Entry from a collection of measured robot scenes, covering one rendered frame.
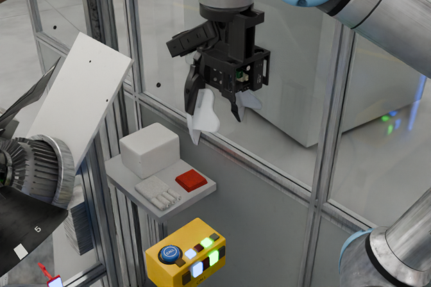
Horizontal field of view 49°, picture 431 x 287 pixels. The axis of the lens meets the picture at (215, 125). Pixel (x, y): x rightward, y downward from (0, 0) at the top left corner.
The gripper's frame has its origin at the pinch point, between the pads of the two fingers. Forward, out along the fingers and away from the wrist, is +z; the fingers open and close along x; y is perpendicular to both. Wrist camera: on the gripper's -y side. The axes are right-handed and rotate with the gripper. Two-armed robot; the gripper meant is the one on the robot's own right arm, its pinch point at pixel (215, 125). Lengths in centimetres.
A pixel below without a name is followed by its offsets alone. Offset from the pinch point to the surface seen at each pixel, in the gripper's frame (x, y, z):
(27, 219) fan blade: -21.9, -32.5, 28.3
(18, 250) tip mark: -26.5, -26.7, 29.3
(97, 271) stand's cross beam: 3, -62, 90
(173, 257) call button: -0.5, -12.7, 39.8
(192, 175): 37, -51, 60
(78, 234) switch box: 2, -68, 76
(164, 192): 25, -50, 60
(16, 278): -26, -38, 48
